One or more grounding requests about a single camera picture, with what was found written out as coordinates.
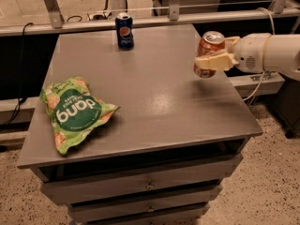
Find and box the white cable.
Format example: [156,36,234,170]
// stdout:
[242,7,277,102]

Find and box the red coke can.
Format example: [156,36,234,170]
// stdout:
[194,31,225,78]

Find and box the grey drawer cabinet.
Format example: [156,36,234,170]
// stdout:
[18,25,262,211]

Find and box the bottom drawer front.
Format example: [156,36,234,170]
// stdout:
[82,202,209,225]

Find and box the black cable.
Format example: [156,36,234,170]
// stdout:
[0,22,34,128]

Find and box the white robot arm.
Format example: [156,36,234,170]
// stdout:
[194,33,300,81]

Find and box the green dong chips bag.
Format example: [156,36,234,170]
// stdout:
[40,77,119,156]

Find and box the top drawer front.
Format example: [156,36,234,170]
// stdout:
[41,154,243,204]

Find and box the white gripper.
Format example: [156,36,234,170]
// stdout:
[194,33,271,73]

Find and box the blue pepsi can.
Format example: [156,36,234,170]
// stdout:
[115,12,134,50]

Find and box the metal railing frame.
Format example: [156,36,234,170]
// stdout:
[0,0,299,37]

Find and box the drawer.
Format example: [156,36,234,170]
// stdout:
[69,185,222,222]
[41,154,243,204]
[82,202,209,225]

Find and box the middle drawer front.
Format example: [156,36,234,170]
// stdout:
[69,185,222,222]

